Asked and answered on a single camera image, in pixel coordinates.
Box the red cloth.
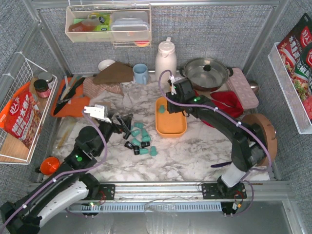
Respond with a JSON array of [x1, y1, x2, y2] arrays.
[[195, 91, 244, 118]]

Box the purple spatula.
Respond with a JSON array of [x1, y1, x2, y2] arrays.
[[211, 161, 232, 168]]

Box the white thermos jug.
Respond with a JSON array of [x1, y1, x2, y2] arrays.
[[155, 37, 177, 81]]

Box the orange cutting board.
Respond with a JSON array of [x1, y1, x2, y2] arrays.
[[50, 79, 90, 117]]

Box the brown cloth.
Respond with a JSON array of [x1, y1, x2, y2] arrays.
[[93, 62, 134, 85]]

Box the green snack packet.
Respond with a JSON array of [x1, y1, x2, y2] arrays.
[[88, 12, 112, 32]]

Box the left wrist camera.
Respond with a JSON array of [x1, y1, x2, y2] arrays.
[[83, 104, 112, 123]]

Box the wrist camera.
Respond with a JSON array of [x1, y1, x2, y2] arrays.
[[83, 104, 112, 123], [169, 76, 182, 95]]

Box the silver lidded jar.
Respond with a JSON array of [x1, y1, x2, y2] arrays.
[[38, 72, 54, 84]]

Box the black kitchen knife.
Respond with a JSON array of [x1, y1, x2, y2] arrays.
[[53, 76, 85, 116]]

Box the steel pot with lid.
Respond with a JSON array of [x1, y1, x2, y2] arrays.
[[179, 58, 234, 92]]

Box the round wooden board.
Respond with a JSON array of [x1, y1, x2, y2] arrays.
[[242, 114, 277, 168]]

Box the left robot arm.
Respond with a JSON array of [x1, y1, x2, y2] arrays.
[[0, 114, 133, 234]]

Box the black coffee capsule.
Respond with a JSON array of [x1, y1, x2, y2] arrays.
[[124, 141, 133, 149], [141, 141, 150, 148], [133, 145, 140, 155]]

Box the striped pink cloth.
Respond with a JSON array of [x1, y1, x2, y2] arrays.
[[82, 77, 124, 99]]

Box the light blue mug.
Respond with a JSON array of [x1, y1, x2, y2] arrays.
[[133, 63, 149, 85]]

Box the white mesh basket right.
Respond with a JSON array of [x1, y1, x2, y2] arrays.
[[268, 42, 312, 135]]

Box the green coffee capsule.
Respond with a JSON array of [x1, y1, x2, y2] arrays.
[[134, 122, 144, 129], [131, 129, 141, 137], [150, 146, 158, 156], [142, 136, 151, 142], [141, 128, 149, 137], [139, 148, 149, 155], [131, 138, 141, 146], [158, 105, 166, 114]]

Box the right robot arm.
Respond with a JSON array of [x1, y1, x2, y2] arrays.
[[165, 78, 272, 197]]

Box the clear plastic containers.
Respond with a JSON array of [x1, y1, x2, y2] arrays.
[[111, 11, 150, 41]]

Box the orange storage basket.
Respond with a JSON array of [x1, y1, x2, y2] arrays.
[[155, 97, 187, 138]]

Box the white bowl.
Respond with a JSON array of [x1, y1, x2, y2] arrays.
[[98, 59, 115, 71]]

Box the pink egg tray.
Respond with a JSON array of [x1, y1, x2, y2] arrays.
[[226, 67, 259, 110]]

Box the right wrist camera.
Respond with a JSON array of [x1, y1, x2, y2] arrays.
[[169, 76, 182, 95]]

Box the white wire basket left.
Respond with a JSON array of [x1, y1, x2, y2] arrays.
[[0, 57, 58, 165]]

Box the orange cup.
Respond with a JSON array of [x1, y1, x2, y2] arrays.
[[39, 156, 60, 176]]

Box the red lidded jar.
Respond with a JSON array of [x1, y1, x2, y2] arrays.
[[34, 79, 51, 98]]

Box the orange snack bag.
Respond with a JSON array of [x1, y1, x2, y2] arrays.
[[0, 82, 42, 149]]

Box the red seasoning packets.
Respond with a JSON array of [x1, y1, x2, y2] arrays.
[[277, 13, 312, 119]]

